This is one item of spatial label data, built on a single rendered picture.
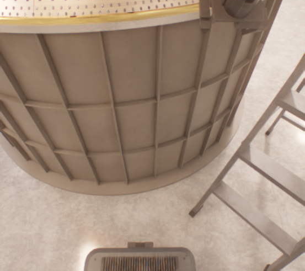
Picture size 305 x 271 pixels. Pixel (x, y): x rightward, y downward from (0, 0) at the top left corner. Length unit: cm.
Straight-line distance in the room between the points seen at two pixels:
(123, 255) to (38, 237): 62
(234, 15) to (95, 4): 41
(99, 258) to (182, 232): 54
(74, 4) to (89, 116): 50
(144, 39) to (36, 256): 133
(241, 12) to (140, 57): 45
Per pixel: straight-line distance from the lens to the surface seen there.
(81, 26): 73
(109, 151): 129
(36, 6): 79
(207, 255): 154
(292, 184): 112
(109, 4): 74
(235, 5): 48
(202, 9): 53
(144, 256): 124
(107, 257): 125
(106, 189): 161
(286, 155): 201
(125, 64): 86
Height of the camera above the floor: 149
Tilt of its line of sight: 50 degrees down
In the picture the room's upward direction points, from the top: 1 degrees clockwise
